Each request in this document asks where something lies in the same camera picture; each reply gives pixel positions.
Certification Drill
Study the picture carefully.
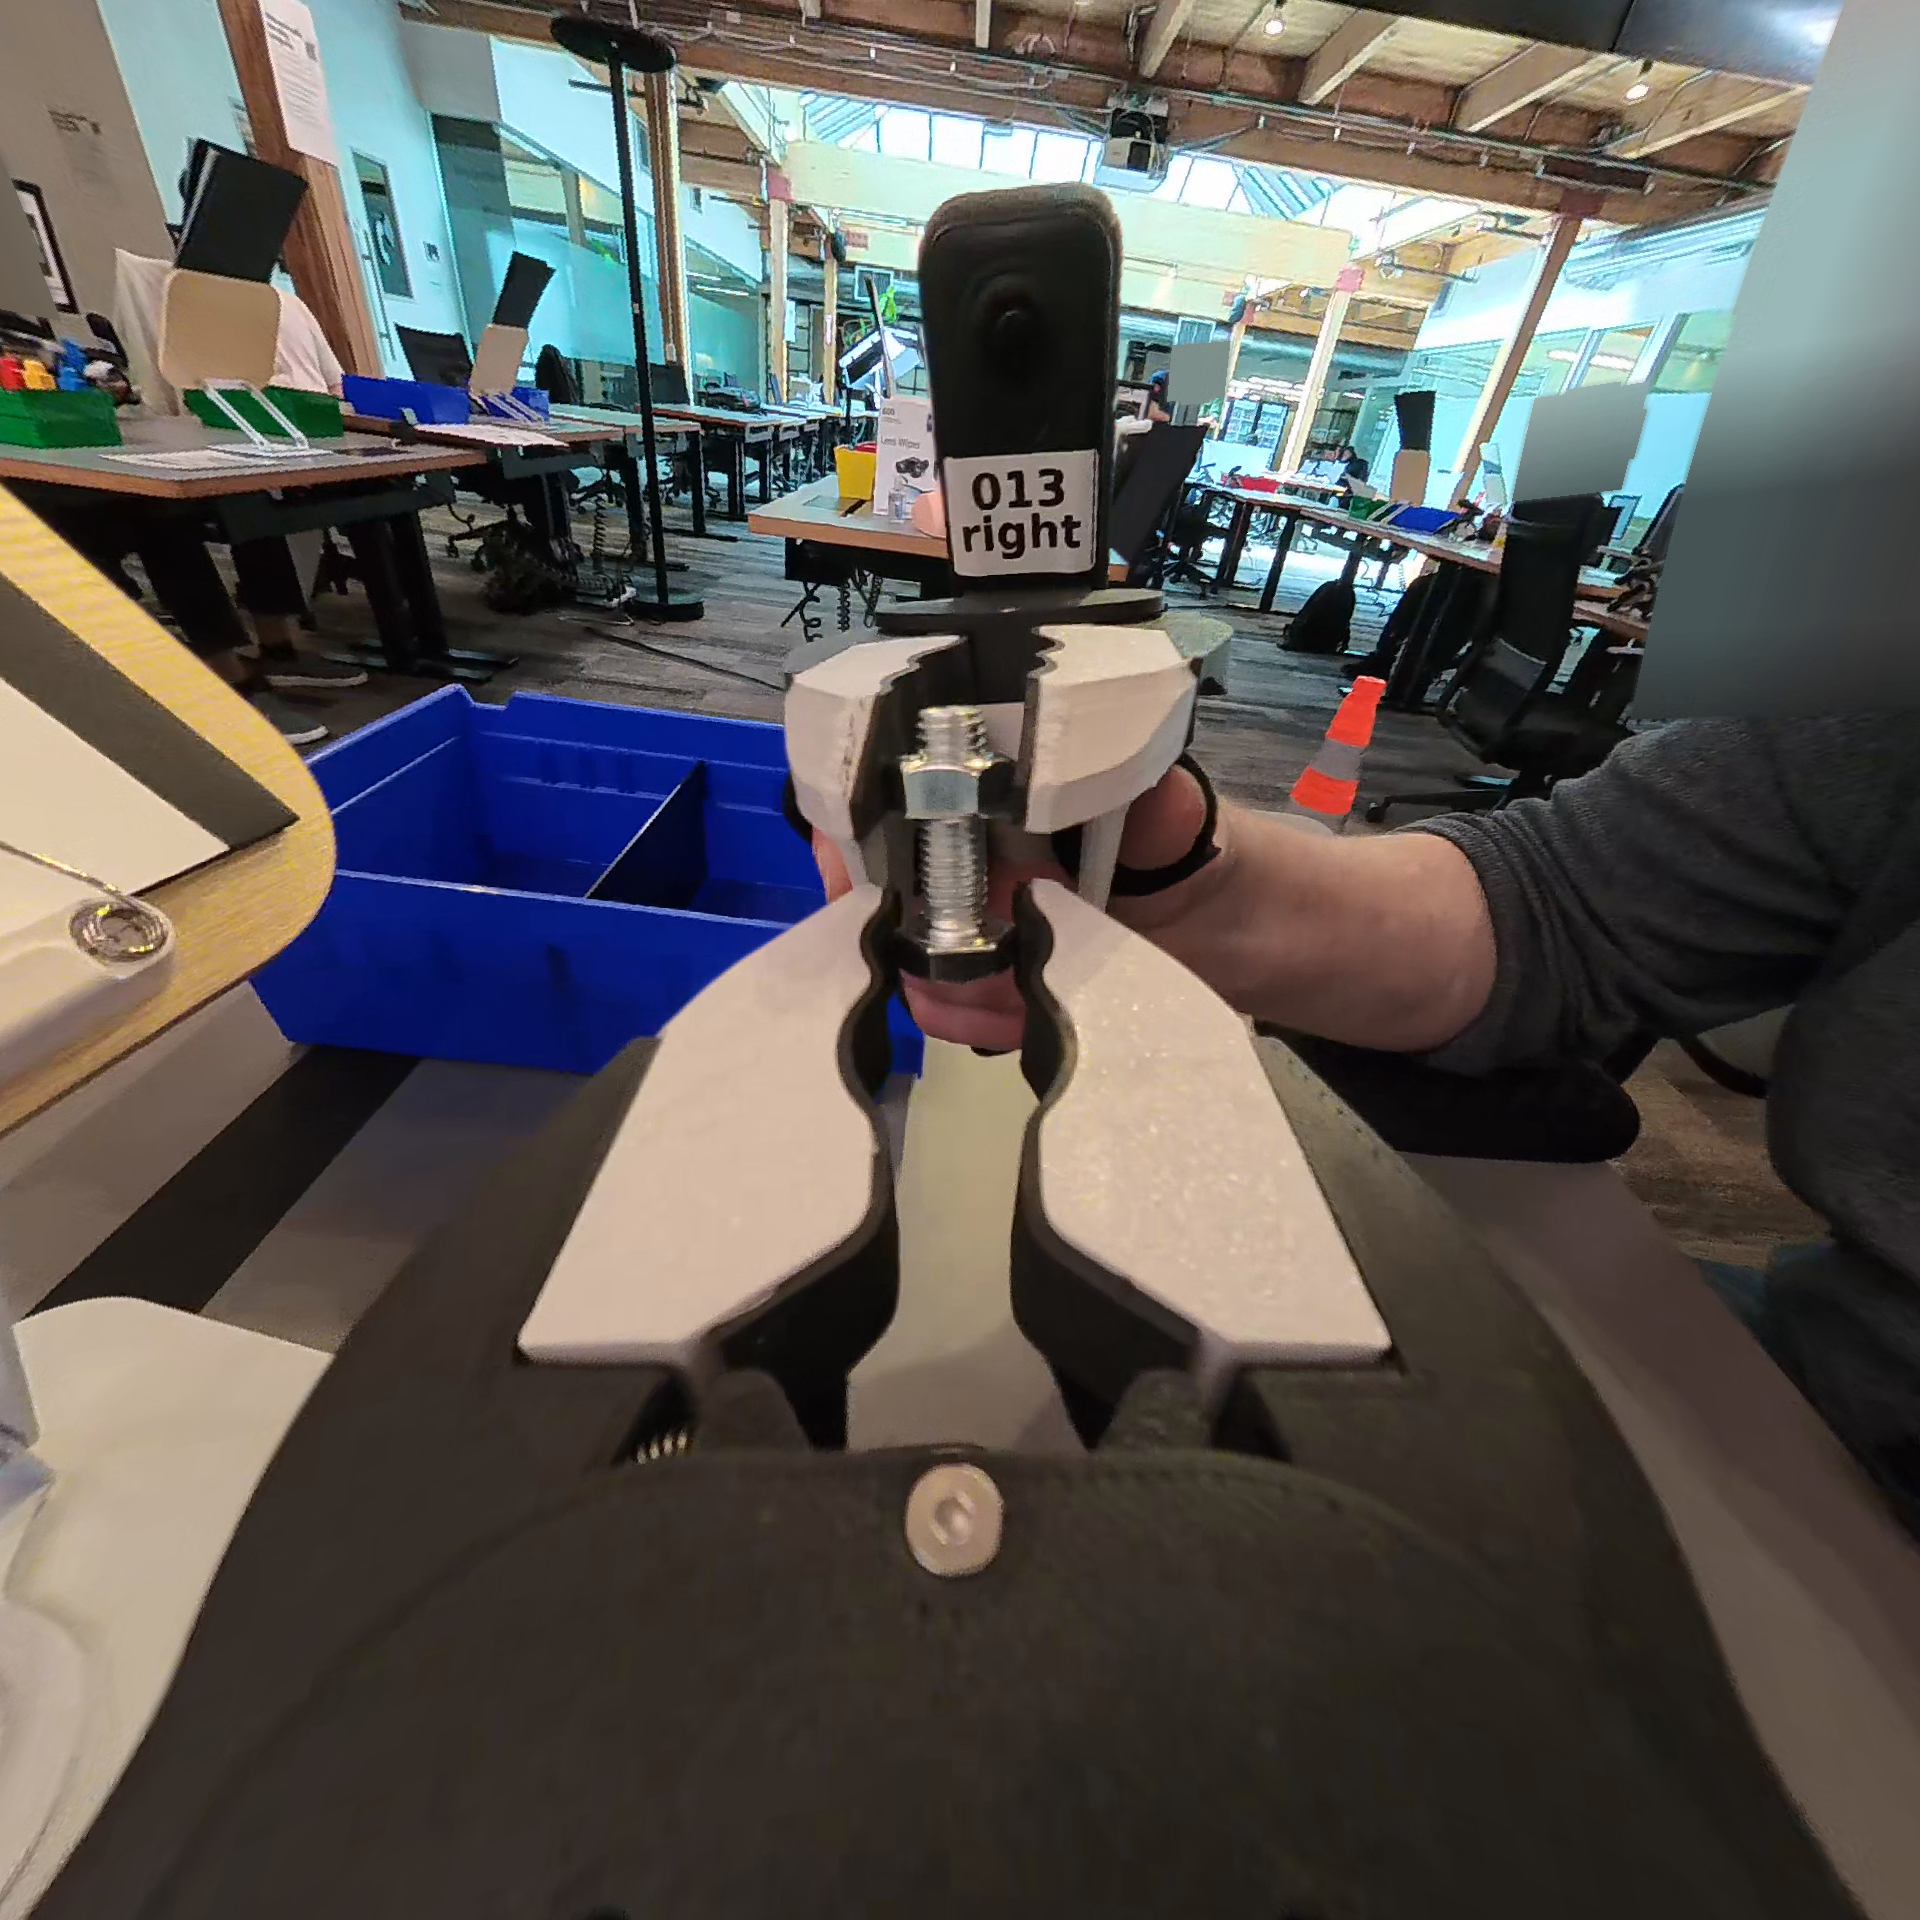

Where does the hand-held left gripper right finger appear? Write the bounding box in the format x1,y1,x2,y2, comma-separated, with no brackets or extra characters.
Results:
1007,884,1395,1451

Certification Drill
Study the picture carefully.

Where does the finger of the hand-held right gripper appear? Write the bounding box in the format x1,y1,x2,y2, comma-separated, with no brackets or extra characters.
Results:
1024,627,1207,910
784,638,976,903

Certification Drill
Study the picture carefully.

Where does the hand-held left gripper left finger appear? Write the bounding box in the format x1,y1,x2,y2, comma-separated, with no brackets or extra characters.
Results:
513,882,903,1451

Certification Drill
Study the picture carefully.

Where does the silver hex nut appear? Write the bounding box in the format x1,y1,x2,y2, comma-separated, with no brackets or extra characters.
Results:
896,747,1024,822

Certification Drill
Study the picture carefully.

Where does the silver hex bolt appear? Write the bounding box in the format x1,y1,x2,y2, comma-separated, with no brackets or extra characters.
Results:
891,705,1024,981

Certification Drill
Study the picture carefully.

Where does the person's right forearm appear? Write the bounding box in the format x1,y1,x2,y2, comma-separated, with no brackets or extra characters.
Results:
1305,710,1920,1082

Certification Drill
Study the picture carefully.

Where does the person's right hand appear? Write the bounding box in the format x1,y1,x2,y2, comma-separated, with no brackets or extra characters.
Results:
808,750,1327,1058

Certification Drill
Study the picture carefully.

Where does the printed cardboard box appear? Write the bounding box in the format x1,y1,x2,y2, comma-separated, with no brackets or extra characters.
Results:
872,394,943,523

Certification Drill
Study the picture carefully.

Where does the wooden desk with boxes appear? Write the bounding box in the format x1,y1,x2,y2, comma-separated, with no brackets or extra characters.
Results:
745,478,961,633

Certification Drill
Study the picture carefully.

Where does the orange traffic cone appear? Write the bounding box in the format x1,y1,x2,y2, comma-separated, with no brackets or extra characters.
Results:
1288,674,1389,835

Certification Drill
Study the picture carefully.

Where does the black wrist rest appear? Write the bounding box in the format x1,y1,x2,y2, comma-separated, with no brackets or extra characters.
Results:
1288,1036,1642,1163

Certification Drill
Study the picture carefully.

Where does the blue plastic bin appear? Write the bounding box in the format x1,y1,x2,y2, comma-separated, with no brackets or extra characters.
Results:
250,685,922,1079

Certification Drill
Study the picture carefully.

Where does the black office chair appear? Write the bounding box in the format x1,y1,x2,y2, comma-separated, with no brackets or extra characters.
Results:
1410,497,1651,829

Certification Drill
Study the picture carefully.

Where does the wooden stand board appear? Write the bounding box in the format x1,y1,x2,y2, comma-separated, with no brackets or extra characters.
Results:
0,479,337,1142

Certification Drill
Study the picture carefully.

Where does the small blue bin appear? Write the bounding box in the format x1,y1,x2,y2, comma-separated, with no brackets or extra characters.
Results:
343,374,499,426

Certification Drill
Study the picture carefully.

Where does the white metal stand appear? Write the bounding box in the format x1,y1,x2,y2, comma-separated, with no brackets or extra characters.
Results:
0,884,335,1920

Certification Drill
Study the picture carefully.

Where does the green bin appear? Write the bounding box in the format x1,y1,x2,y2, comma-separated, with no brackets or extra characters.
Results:
0,386,125,447
183,386,350,442

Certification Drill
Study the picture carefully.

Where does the wooden desk with green bins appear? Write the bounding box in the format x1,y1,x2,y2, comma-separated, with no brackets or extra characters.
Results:
0,427,454,677

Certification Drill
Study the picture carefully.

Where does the black bordered white sheet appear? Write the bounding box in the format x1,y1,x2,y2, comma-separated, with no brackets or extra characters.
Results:
0,570,301,903

